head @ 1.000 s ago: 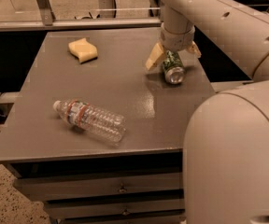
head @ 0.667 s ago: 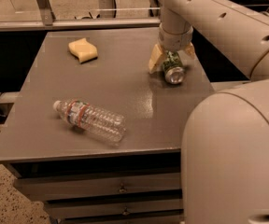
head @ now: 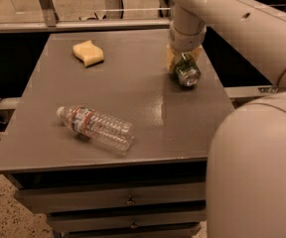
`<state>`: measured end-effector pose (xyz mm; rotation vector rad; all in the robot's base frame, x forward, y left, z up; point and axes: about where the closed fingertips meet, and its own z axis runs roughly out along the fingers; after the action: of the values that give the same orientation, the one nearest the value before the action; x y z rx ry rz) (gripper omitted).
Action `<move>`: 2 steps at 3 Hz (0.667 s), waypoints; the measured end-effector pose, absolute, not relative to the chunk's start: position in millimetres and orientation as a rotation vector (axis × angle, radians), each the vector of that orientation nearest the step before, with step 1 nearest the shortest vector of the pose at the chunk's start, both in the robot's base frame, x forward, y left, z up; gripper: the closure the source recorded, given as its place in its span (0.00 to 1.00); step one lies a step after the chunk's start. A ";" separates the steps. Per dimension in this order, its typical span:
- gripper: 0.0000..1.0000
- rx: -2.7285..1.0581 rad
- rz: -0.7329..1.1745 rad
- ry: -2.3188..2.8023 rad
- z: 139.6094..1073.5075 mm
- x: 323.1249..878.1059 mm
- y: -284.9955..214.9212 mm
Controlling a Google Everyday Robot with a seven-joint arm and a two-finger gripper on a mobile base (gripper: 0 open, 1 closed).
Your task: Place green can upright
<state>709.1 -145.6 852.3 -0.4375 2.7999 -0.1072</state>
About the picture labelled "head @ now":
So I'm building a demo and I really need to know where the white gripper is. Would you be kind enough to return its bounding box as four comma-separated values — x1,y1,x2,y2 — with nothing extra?
166,22,207,73

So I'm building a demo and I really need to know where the green soda can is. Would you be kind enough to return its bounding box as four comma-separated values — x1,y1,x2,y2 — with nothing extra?
174,53,201,87

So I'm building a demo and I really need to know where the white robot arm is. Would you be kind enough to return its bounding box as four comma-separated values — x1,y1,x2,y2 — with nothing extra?
170,0,286,238

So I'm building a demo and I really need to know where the yellow sponge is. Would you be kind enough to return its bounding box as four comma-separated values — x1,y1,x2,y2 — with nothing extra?
72,41,104,67

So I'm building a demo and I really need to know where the clear plastic water bottle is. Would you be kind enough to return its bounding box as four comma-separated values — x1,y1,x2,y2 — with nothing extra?
57,105,134,152

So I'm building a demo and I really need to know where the grey drawer cabinet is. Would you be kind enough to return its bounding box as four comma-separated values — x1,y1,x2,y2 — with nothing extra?
0,30,232,238

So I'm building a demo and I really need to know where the metal railing frame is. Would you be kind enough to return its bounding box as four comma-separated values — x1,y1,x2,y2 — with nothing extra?
0,0,286,35

